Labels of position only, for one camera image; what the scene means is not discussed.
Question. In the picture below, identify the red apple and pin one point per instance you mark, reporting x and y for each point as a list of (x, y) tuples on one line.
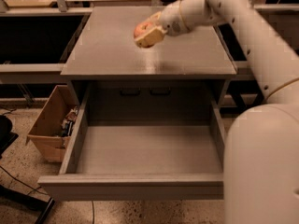
[(142, 28)]

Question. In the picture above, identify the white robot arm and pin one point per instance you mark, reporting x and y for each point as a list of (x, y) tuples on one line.
[(261, 154)]

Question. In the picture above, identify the grey drawer cabinet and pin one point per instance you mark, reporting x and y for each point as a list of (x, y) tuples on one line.
[(180, 81)]

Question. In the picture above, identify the open grey top drawer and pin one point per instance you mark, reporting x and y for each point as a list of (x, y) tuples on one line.
[(143, 144)]

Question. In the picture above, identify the items in cardboard box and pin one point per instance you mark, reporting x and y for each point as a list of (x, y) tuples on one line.
[(68, 123)]

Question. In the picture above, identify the cardboard box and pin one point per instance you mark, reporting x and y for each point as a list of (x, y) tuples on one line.
[(47, 131)]

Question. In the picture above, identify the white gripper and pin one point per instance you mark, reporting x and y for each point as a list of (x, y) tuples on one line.
[(172, 21)]

